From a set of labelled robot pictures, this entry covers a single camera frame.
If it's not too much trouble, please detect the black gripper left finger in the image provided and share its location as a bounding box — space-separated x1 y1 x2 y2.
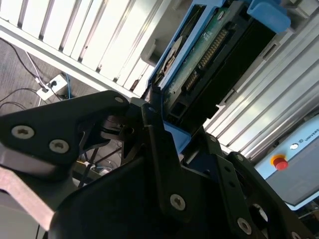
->
0 90 187 220

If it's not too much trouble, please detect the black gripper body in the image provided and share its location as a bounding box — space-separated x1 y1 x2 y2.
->
47 149 319 239

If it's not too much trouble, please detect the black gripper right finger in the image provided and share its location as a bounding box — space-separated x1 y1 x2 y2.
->
196 129 318 239

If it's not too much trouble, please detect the hard disk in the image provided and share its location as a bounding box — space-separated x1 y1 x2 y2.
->
147 0 292 154

